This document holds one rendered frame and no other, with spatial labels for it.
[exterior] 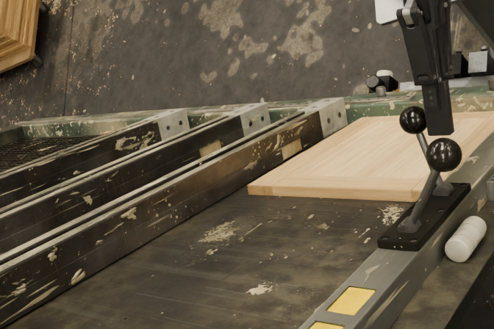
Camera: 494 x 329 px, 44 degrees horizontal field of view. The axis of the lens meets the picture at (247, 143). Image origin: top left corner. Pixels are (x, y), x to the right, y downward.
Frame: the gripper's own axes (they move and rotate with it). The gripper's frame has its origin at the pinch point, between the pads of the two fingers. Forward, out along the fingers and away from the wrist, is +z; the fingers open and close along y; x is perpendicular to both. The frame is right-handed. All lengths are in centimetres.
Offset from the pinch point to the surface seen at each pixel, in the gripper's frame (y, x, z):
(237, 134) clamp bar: 42, 67, 14
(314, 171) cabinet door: 17.4, 31.1, 14.8
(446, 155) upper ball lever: -13.6, -5.4, 2.1
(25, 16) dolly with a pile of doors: 170, 328, -37
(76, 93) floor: 160, 284, 15
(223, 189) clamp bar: 6.2, 44.3, 14.7
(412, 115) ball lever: -1.5, 2.9, 0.5
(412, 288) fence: -18.9, -1.8, 15.4
